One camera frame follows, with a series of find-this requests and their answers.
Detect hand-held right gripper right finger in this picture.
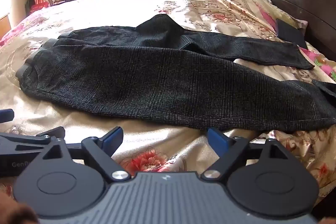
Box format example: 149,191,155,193
202,127,290,180

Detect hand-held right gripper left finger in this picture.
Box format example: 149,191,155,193
39,126,132,183

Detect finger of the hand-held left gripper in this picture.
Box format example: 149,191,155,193
0,126,66,156
0,109,15,124

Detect dark plaid pants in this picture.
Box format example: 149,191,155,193
16,14,336,134

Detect wooden nightstand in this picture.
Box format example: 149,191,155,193
0,13,11,39

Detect red bag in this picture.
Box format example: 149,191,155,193
30,0,50,13

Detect black wallet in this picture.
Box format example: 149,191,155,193
276,18,308,49

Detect floral satin blanket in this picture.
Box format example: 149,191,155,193
0,0,336,214

